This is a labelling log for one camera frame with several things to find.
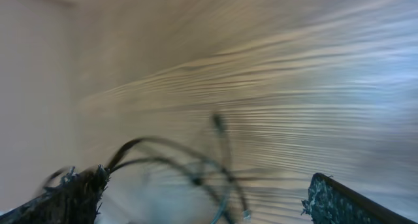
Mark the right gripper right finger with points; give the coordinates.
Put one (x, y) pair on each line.
(330, 202)

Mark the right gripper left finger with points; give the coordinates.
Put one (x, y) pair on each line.
(65, 197)

